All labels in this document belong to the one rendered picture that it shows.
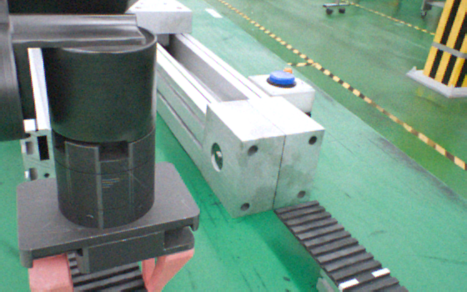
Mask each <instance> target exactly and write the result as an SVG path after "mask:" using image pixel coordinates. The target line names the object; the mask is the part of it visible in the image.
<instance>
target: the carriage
mask: <svg viewBox="0 0 467 292"><path fill-rule="evenodd" d="M125 13H135V14H136V17H137V24H138V26H139V27H143V28H147V29H148V30H150V31H152V32H153V33H155V34H156V35H157V38H158V44H160V46H169V34H170V33H191V32H192V18H193V11H192V10H190V9H188V8H186V7H185V6H184V5H183V4H182V3H178V2H177V1H176V0H139V1H138V2H136V3H135V4H134V5H133V6H132V7H131V8H130V9H129V10H128V11H126V12H125Z"/></svg>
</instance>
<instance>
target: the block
mask: <svg viewBox="0 0 467 292"><path fill-rule="evenodd" d="M323 138H324V127H323V126H320V125H319V124H318V123H317V122H315V121H314V120H312V119H311V118H310V117H309V116H308V115H306V114H304V113H303V112H301V111H300V109H298V108H296V107H295V106H294V105H293V104H291V103H289V101H287V100H286V99H284V98H283V97H268V98H254V99H247V100H239V101H232V102H224V103H207V109H206V120H205V130H204V139H203V157H202V168H201V174H202V176H203V177H204V178H205V179H206V181H207V184H209V186H210V187H211V189H212V190H213V191H214V193H215V194H216V196H218V199H219V201H220V202H222V204H223V206H224V207H225V208H226V210H227V211H228V213H229V214H230V216H231V217H232V219H235V218H238V217H241V216H245V215H248V214H256V213H259V212H264V211H266V210H270V209H276V208H282V207H285V206H289V205H291V204H297V203H300V202H307V201H309V197H310V195H311V190H312V184H313V181H314V175H315V172H316V168H317V165H318V158H319V152H320V149H321V145H322V142H323Z"/></svg>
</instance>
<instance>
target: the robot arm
mask: <svg viewBox="0 0 467 292"><path fill-rule="evenodd" d="M138 1H139V0H0V142H5V141H12V140H19V139H26V138H27V136H26V129H25V123H24V120H34V119H37V114H36V108H35V96H34V90H33V80H32V73H31V67H30V61H29V50H28V49H29V48H41V53H42V60H43V71H44V78H45V85H46V91H47V97H48V116H49V123H50V129H51V136H52V142H53V162H54V168H55V174H56V178H52V179H37V180H32V181H27V182H23V183H21V184H19V185H18V186H17V217H18V249H19V254H20V257H21V262H22V265H23V267H24V268H27V269H29V282H30V287H31V290H32V292H74V288H73V280H72V276H71V273H70V264H69V261H68V253H67V252H69V251H73V250H75V255H76V259H77V268H78V271H79V272H81V273H82V274H91V273H94V272H98V271H101V270H105V269H110V268H117V267H119V266H123V265H126V264H131V263H135V262H138V261H142V275H143V279H144V281H145V284H146V288H148V292H160V291H161V290H162V288H163V287H164V286H165V285H166V283H167V282H168V281H169V280H170V279H171V278H172V277H173V276H174V275H175V274H176V273H178V271H179V270H180V269H181V268H182V267H183V266H184V265H185V264H186V263H187V262H188V261H189V260H190V259H191V258H192V257H193V254H194V245H195V237H194V235H193V232H195V231H197V230H198V226H199V216H200V209H199V207H198V206H197V205H196V203H195V201H194V199H193V197H192V196H191V194H190V193H189V190H188V189H187V187H186V185H185V184H184V183H183V180H182V179H181V177H180V176H179V174H178V171H177V169H176V168H175V167H174V166H173V164H172V163H170V162H167V161H163V162H158V163H155V129H156V123H155V120H156V88H157V48H158V38H157V35H156V34H155V33H153V32H152V31H150V30H148V29H147V28H143V27H139V26H138V24H137V17H136V14H135V13H125V12H126V11H128V10H129V9H130V8H131V7H132V6H133V5H134V4H135V3H136V2H138ZM189 226H190V228H191V229H190V228H189ZM191 230H192V231H193V232H192V231H191ZM156 257H158V261H157V263H156V265H155V267H154V261H155V258H156Z"/></svg>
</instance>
